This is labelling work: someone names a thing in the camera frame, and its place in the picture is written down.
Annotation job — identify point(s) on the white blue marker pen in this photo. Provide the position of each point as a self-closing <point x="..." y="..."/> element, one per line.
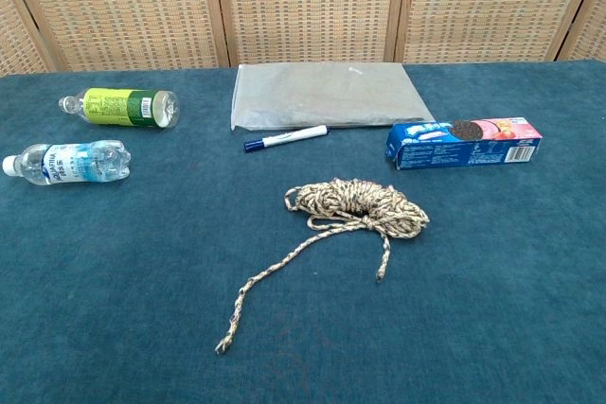
<point x="284" y="139"/>

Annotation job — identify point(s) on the woven wooden folding screen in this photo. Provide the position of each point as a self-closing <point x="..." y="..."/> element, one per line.
<point x="308" y="6"/>

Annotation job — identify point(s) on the blue pink cookie box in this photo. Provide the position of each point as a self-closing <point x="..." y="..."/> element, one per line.
<point x="464" y="148"/>

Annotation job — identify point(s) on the green label plastic bottle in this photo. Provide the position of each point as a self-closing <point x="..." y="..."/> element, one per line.
<point x="118" y="106"/>

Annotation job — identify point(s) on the grey flat plastic bag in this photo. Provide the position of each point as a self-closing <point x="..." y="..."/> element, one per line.
<point x="326" y="96"/>

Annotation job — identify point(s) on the blue tablecloth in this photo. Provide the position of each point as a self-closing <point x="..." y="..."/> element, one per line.
<point x="142" y="281"/>

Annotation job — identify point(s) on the blue label water bottle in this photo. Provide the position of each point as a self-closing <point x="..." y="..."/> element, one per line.
<point x="71" y="163"/>

